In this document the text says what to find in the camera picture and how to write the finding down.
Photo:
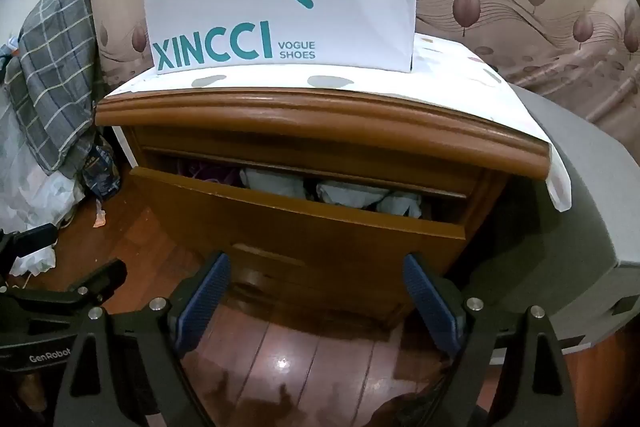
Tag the orange wrapper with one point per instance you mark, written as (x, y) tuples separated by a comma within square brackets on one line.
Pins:
[(100, 219)]

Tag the white spotted cover cloth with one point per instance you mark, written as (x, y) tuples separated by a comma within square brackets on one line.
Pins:
[(450, 77)]

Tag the white plastic bags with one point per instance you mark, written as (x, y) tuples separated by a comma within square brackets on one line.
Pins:
[(30, 192)]

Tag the white shoe box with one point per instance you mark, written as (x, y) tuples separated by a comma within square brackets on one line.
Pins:
[(225, 7)]

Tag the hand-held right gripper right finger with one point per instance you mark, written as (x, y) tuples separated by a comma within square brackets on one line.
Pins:
[(430, 302)]

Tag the dark blue packet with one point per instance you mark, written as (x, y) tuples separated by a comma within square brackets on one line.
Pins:
[(100, 172)]

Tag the brown wooden nightstand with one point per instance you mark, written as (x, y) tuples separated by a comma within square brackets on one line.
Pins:
[(320, 122)]

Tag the white underwear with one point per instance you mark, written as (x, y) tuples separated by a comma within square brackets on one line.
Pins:
[(272, 183), (350, 196), (400, 206)]

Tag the grey plaid cloth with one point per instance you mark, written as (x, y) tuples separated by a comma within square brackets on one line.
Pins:
[(50, 72)]

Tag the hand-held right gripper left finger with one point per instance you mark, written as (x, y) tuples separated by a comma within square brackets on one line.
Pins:
[(205, 302)]

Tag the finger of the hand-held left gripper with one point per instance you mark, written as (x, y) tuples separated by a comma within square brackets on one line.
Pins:
[(105, 277), (35, 236)]

